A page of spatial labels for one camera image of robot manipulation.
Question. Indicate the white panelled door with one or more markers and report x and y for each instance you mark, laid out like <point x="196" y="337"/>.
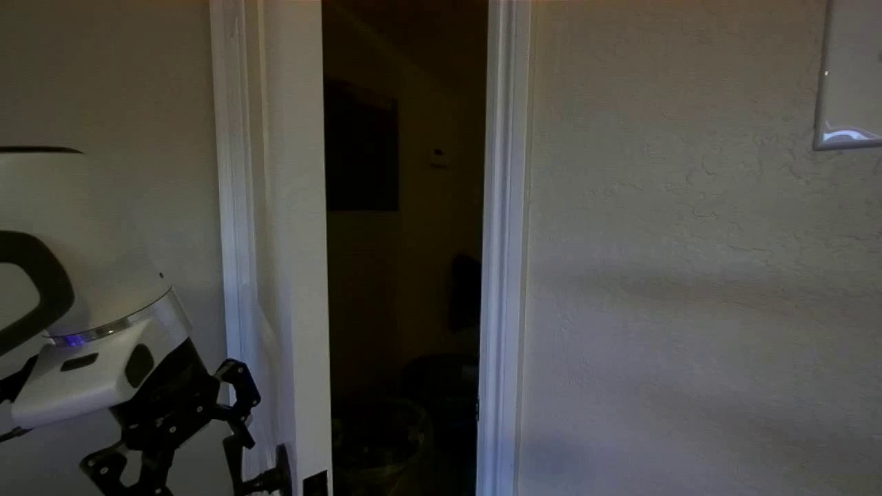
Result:
<point x="298" y="278"/>

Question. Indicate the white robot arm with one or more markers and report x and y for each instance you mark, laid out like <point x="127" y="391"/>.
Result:
<point x="85" y="304"/>

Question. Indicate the dark round bin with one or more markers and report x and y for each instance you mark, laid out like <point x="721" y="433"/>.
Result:
<point x="381" y="446"/>

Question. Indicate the white door frame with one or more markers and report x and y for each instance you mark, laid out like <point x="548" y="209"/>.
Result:
<point x="502" y="230"/>

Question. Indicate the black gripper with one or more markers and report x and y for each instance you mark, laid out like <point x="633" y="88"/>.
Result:
<point x="167" y="395"/>

